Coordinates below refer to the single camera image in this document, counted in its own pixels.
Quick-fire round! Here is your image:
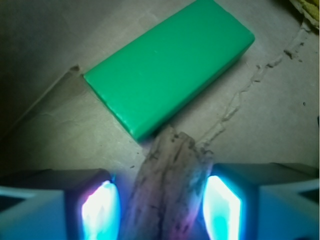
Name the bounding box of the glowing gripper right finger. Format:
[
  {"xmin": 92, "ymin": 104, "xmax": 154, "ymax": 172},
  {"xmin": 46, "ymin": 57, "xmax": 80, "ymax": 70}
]
[{"xmin": 202, "ymin": 163, "xmax": 320, "ymax": 240}]

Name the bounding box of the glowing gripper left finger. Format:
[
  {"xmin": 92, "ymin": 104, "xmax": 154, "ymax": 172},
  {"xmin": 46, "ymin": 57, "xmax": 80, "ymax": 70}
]
[{"xmin": 0, "ymin": 168, "xmax": 121, "ymax": 240}]

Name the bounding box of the brown wood chip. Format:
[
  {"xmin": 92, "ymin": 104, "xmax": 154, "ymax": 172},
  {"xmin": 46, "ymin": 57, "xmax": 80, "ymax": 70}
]
[{"xmin": 118, "ymin": 126, "xmax": 214, "ymax": 240}]

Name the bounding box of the brown paper bag liner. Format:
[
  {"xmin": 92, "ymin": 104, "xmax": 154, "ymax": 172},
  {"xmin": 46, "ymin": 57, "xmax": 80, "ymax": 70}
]
[{"xmin": 0, "ymin": 0, "xmax": 320, "ymax": 182}]

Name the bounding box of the green rectangular block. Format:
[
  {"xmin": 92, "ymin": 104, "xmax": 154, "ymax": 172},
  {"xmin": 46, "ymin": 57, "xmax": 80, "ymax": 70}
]
[{"xmin": 84, "ymin": 0, "xmax": 255, "ymax": 141}]

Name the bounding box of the yellow folded cloth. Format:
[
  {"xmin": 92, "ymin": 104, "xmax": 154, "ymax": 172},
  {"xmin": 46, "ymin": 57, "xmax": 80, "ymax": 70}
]
[{"xmin": 274, "ymin": 0, "xmax": 320, "ymax": 34}]

